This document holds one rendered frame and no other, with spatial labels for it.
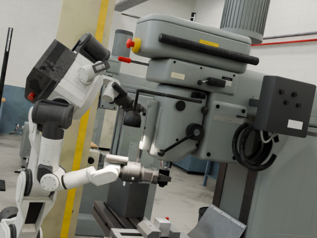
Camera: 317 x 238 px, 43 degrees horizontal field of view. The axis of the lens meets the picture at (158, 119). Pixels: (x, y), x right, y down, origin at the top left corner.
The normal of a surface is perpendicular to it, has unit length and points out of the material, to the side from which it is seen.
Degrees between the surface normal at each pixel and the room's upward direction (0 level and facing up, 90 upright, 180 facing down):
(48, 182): 99
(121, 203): 90
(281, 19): 90
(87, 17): 90
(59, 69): 57
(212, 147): 90
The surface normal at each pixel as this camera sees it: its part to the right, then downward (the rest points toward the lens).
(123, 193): -0.83, -0.12
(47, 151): -0.07, 0.20
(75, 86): 0.55, -0.41
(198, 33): 0.37, 0.12
